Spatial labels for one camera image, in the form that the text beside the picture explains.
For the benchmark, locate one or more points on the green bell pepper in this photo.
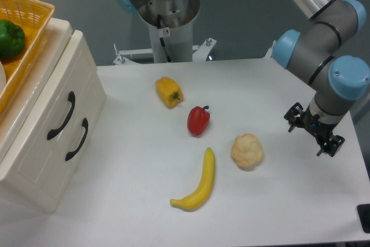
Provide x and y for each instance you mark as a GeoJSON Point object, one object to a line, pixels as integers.
{"type": "Point", "coordinates": [12, 39]}

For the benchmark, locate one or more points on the yellow bell pepper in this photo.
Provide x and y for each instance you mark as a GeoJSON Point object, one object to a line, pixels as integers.
{"type": "Point", "coordinates": [169, 92]}

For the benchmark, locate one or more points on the yellow woven basket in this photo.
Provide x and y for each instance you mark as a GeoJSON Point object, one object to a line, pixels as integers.
{"type": "Point", "coordinates": [23, 23]}

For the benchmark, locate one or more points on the white drawer cabinet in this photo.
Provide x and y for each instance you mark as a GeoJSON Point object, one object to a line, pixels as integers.
{"type": "Point", "coordinates": [57, 36]}

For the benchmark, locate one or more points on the yellow banana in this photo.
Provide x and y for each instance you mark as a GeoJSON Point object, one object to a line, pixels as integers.
{"type": "Point", "coordinates": [196, 199]}

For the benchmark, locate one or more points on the white plate in basket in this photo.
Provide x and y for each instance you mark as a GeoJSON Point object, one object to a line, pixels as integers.
{"type": "Point", "coordinates": [3, 80]}

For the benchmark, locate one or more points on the cream cauliflower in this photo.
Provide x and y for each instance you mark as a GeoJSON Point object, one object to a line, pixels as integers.
{"type": "Point", "coordinates": [247, 151]}

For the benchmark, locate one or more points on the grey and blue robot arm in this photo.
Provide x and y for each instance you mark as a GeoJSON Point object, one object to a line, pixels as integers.
{"type": "Point", "coordinates": [338, 82]}

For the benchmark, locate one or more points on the red bell pepper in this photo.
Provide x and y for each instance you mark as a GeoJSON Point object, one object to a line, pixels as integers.
{"type": "Point", "coordinates": [198, 120]}

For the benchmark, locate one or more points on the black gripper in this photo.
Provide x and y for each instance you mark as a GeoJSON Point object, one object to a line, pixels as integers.
{"type": "Point", "coordinates": [329, 143]}

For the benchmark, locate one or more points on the black corner device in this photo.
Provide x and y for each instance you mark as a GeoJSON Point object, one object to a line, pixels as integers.
{"type": "Point", "coordinates": [363, 211]}

